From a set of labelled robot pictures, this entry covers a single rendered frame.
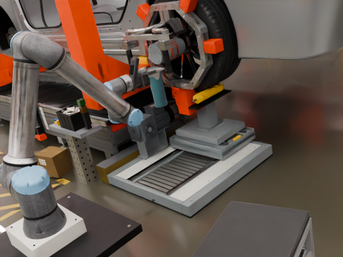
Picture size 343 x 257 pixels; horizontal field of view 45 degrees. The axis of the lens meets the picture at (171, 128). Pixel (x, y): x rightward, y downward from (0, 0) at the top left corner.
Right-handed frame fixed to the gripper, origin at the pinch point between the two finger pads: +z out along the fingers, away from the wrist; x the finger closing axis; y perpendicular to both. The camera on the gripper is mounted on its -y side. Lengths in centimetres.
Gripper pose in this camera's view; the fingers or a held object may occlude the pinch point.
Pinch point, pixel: (155, 67)
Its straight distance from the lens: 233.7
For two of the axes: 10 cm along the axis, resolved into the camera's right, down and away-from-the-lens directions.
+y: 2.0, 9.1, 3.7
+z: 7.1, -3.9, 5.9
